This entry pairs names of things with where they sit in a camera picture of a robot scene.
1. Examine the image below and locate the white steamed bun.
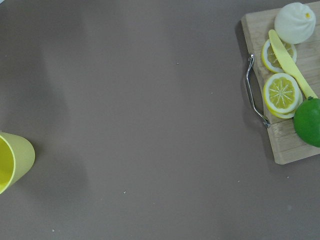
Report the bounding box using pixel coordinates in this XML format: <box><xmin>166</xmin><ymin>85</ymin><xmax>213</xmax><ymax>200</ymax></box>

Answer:
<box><xmin>274</xmin><ymin>2</ymin><xmax>316</xmax><ymax>45</ymax></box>

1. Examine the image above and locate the lemon slice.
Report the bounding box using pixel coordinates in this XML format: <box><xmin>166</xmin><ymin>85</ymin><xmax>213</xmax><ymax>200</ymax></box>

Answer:
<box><xmin>261</xmin><ymin>39</ymin><xmax>297</xmax><ymax>74</ymax></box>

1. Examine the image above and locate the green lime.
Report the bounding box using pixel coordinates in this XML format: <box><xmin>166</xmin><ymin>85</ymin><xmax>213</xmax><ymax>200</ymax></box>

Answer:
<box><xmin>293</xmin><ymin>96</ymin><xmax>320</xmax><ymax>148</ymax></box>

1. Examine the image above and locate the yellow plastic cup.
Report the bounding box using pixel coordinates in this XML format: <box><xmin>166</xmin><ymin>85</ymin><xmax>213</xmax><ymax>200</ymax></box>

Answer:
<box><xmin>0</xmin><ymin>132</ymin><xmax>35</xmax><ymax>193</ymax></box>

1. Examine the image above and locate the lemon half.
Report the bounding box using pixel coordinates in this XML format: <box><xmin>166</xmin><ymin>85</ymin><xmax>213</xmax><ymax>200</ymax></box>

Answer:
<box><xmin>263</xmin><ymin>73</ymin><xmax>303</xmax><ymax>119</ymax></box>

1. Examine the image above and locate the wooden cutting board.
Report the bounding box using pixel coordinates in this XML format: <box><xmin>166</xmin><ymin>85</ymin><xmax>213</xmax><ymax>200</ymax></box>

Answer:
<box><xmin>241</xmin><ymin>1</ymin><xmax>320</xmax><ymax>165</ymax></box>

